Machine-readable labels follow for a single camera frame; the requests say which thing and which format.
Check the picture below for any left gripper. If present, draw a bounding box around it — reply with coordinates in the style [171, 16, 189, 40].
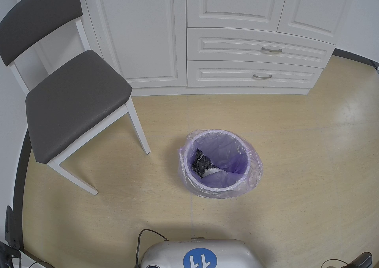
[0, 205, 23, 268]

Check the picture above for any black plastic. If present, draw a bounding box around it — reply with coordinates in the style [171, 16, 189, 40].
[191, 148, 220, 179]

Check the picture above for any purple plastic bag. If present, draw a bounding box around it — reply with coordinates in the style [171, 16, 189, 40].
[178, 128, 264, 199]

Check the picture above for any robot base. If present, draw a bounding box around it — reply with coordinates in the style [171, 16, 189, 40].
[139, 237, 264, 268]

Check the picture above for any white trash bin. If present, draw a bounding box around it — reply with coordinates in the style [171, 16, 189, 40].
[183, 131, 255, 195]

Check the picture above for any grey white chair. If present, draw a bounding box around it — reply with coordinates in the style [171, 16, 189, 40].
[0, 0, 152, 196]

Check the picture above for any white wardrobe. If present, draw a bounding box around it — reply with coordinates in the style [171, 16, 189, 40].
[78, 0, 356, 96]

